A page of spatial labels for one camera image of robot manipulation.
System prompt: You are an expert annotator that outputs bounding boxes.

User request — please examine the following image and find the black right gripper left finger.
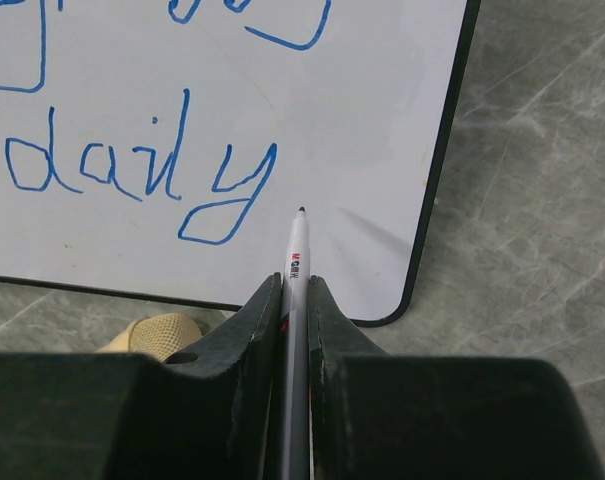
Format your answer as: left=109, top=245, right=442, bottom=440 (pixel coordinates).
left=0, top=274, right=281, bottom=479

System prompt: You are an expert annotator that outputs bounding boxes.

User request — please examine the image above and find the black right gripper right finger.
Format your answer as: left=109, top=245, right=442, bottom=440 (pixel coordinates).
left=308, top=276, right=605, bottom=479

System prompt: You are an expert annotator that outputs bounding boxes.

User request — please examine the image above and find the white blue whiteboard marker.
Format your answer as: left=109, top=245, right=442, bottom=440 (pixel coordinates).
left=264, top=207, right=311, bottom=479

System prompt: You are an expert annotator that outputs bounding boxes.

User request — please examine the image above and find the white whiteboard black frame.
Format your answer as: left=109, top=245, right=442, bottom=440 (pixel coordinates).
left=0, top=1, right=480, bottom=326

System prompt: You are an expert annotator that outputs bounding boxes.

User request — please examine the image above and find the beige toy microphone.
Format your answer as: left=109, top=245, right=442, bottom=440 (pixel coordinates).
left=97, top=313, right=203, bottom=362

